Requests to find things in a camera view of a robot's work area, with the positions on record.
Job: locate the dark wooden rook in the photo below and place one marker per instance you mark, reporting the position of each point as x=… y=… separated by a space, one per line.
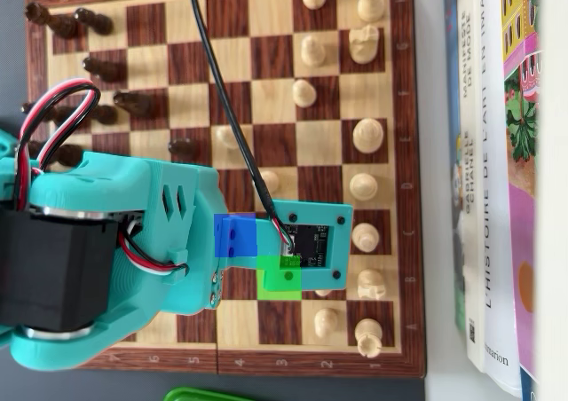
x=60 y=21

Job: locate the wooden folding chessboard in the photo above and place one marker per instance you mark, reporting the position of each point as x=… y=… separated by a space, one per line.
x=275 y=99

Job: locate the dark wooden king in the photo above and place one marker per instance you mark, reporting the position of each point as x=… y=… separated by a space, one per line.
x=66 y=154

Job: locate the white blurred upright panel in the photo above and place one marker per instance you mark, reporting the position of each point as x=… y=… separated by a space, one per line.
x=554 y=197

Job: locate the dark wooden bishop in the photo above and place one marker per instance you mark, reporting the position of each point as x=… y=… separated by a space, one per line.
x=62 y=113

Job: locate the light wooden queen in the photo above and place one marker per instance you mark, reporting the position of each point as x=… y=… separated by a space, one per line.
x=363 y=186

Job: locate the light wooden knight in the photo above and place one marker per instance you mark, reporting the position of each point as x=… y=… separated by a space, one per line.
x=364 y=44
x=371 y=283

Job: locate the light wooden king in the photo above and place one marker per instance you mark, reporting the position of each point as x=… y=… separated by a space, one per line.
x=368 y=135

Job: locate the dark blue book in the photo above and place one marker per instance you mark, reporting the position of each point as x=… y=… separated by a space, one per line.
x=528 y=391

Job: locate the Gabrielle Chanel white book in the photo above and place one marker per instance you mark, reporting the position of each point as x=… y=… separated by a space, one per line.
x=474 y=263

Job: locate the white art history book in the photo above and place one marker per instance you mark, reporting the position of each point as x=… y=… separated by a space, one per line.
x=498 y=241

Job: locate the colourful pink illustrated book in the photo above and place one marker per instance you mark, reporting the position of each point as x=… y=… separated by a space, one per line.
x=523 y=223

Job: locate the dark wooden knight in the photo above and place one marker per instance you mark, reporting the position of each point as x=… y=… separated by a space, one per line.
x=137 y=103

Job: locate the light wooden bishop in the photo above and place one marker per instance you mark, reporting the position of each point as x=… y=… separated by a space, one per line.
x=365 y=237

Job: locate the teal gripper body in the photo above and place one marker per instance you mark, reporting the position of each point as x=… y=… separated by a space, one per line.
x=208 y=241

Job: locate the dark wooden pawn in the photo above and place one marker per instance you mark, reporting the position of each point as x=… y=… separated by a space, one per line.
x=105 y=114
x=95 y=21
x=184 y=146
x=104 y=68

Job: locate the thin blue-spine book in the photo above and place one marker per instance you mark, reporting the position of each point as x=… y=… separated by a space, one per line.
x=451 y=64

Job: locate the green plastic lid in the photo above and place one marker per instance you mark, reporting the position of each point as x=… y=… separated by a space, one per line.
x=199 y=395

